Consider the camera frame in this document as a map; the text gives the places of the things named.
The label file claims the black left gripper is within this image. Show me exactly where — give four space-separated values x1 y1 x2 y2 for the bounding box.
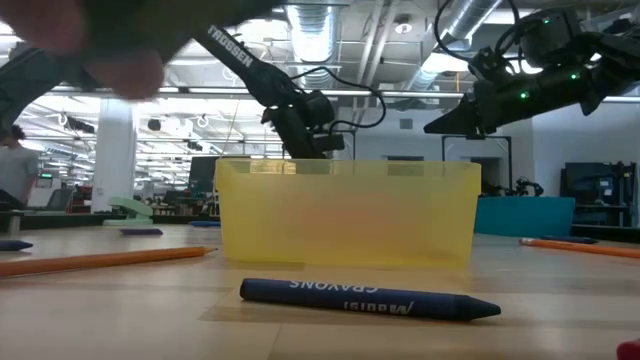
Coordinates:
260 102 347 161

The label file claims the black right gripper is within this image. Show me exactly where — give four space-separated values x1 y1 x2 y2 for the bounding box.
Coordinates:
423 74 544 141

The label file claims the blue crayon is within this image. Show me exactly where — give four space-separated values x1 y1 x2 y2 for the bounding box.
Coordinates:
538 234 600 246
238 277 503 323

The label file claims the thin black metal stand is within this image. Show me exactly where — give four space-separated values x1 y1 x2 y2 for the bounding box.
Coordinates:
441 134 514 199

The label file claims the yellow plastic bin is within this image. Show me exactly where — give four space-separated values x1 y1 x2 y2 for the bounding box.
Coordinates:
214 158 483 269

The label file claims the black monitor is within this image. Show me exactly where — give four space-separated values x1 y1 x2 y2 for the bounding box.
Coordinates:
188 155 221 197

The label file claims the teal plastic bin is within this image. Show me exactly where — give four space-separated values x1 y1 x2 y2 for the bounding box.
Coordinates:
474 195 577 239

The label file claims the black equipment rack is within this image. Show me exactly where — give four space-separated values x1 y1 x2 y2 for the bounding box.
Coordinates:
559 160 640 229

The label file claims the person's hand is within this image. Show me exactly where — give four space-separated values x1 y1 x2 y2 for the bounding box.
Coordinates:
0 0 166 101

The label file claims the mint green stapler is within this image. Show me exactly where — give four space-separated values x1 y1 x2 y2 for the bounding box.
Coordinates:
102 195 155 227

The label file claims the person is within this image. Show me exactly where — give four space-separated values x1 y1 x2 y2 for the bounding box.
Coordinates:
0 124 40 211

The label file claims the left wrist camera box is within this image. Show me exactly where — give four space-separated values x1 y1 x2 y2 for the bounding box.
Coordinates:
299 89 337 129

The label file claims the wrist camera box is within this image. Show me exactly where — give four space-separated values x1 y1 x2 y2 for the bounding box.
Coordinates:
468 46 507 84
299 89 337 129

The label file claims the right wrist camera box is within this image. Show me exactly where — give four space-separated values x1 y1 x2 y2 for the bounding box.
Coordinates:
468 46 507 84

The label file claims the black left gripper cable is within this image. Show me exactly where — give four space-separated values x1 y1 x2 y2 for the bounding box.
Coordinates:
289 66 388 136

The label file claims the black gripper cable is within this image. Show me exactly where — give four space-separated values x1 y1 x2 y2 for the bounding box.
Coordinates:
432 0 524 67
289 66 388 136

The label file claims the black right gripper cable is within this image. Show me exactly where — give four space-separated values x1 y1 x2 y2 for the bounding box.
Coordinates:
432 0 524 67

